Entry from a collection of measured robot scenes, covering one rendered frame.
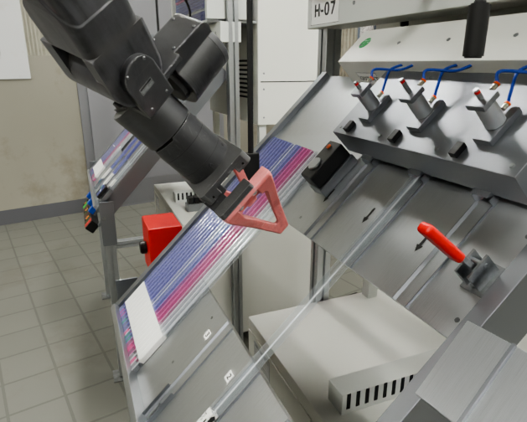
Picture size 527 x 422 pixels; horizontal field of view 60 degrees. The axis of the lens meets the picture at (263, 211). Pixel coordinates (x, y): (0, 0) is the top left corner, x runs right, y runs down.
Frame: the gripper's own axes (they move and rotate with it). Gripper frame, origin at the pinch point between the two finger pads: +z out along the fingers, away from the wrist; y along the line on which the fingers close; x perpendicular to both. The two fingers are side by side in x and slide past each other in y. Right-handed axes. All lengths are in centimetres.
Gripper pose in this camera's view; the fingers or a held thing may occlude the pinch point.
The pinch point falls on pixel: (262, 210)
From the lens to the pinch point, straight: 54.1
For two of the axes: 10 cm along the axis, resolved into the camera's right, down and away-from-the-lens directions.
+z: 6.6, 5.7, 4.9
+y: -3.7, -3.2, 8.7
